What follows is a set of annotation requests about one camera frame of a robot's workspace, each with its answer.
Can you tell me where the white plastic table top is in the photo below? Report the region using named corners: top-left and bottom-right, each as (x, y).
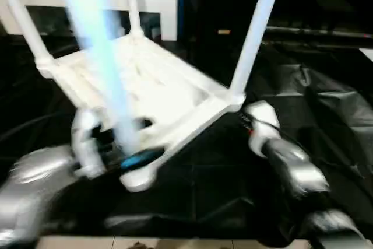
top-left (36, 33), bottom-right (247, 193)

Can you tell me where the black mat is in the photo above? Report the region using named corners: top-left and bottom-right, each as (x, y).
top-left (0, 34), bottom-right (373, 247)

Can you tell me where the black box with orange label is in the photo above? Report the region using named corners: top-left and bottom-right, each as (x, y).
top-left (176, 0), bottom-right (268, 44)

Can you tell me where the grey metal rail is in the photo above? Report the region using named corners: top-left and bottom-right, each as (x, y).
top-left (265, 26), bottom-right (373, 40)

